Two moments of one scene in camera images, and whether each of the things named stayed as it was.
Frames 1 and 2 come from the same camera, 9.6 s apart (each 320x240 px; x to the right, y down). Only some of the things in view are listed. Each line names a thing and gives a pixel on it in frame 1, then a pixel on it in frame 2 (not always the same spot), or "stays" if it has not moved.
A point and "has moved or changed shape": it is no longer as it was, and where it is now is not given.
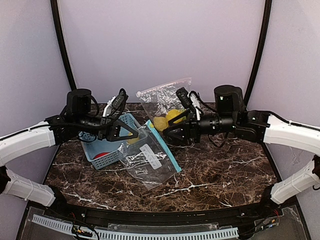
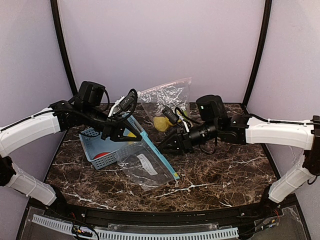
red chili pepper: [100, 154] stays
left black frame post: [70, 74] stays
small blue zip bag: [148, 156] has moved or changed shape
